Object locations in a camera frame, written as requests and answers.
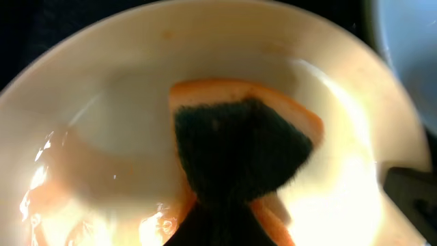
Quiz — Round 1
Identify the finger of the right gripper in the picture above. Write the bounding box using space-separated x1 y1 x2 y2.
383 167 437 245

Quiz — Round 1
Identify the yellow plate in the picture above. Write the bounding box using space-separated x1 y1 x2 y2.
1 1 431 245

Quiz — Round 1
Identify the light blue plate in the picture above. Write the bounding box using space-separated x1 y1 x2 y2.
370 0 436 135

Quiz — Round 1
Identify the orange green sponge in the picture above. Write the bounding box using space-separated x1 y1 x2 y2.
168 79 324 245

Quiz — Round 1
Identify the round black tray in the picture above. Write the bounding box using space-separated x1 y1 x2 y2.
1 1 340 174

